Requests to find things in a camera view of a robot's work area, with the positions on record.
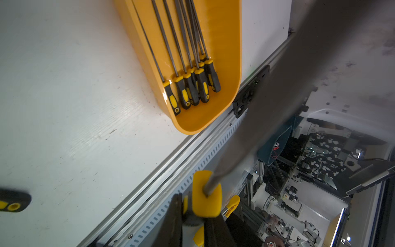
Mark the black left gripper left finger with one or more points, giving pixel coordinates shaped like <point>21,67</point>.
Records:
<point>170,233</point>

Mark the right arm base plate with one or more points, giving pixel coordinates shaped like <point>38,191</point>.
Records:
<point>246,95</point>

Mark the yellow plastic storage tray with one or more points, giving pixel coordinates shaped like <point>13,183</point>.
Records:
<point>191,54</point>

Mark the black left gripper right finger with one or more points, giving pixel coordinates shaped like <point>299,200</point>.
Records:
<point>217,234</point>

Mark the aluminium front rail frame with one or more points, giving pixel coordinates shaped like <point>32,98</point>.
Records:
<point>134,219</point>

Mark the file tool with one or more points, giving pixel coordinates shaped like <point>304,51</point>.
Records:
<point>324,30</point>
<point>201,85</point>
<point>14,201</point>
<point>166,83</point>

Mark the file tool moved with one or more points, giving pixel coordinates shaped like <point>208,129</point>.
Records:
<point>196,66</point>
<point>178,80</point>
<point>203,58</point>
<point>193,95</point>

